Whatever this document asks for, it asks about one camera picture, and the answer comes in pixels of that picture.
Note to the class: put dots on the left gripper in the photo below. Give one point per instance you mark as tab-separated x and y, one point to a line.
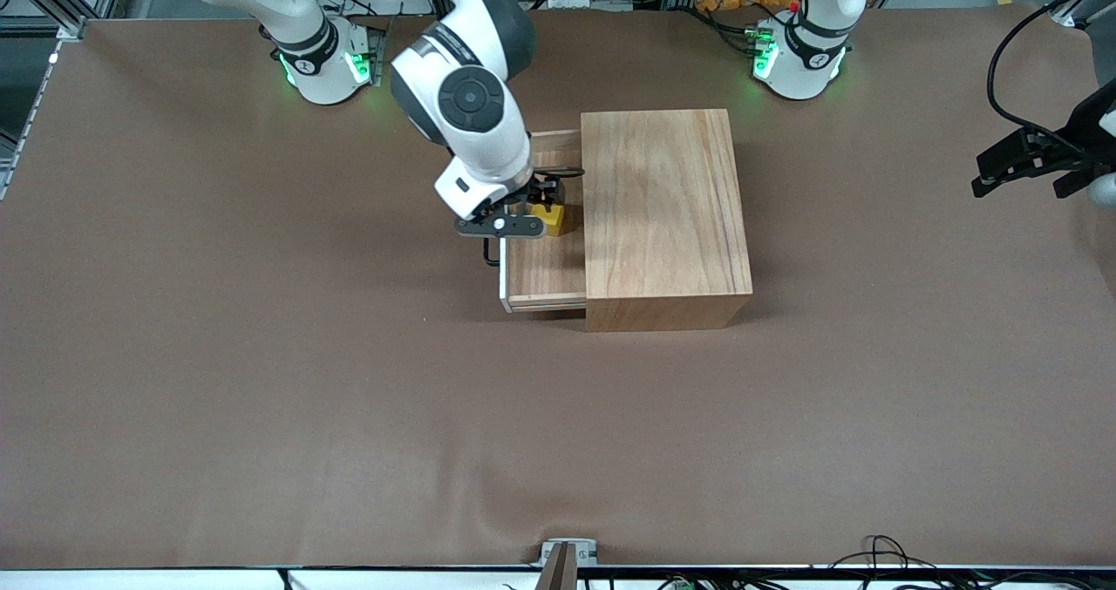
1095	126

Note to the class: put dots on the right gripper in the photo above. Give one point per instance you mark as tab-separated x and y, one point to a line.
542	193

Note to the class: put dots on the yellow cube block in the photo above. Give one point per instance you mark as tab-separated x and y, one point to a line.
553	221

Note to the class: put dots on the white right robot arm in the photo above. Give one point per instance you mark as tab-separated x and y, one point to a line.
471	98

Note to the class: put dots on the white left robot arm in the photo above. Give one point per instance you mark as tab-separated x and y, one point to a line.
798	71

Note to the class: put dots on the wooden drawer cabinet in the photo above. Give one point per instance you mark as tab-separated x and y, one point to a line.
663	215

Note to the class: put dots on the white electronics box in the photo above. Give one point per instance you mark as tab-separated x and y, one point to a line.
558	2

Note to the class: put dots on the metal base bracket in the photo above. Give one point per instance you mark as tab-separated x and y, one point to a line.
381	41

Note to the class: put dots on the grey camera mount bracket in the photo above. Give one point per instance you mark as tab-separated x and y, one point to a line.
558	573

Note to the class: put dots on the aluminium table side rail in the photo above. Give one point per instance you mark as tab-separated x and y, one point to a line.
32	111

